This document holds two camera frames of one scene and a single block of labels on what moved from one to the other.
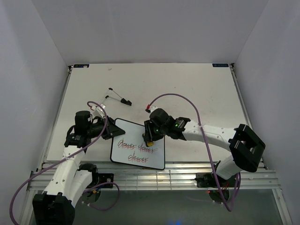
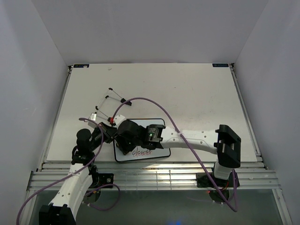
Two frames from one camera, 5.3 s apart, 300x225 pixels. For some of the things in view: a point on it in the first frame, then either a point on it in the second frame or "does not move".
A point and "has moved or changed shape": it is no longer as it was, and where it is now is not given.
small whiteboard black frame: (131, 148) has moved or changed shape
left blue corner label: (80, 65) does not move
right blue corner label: (220, 65) does not move
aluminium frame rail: (254, 176) does not move
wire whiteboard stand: (122, 100) does not move
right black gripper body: (153, 132) to (126, 145)
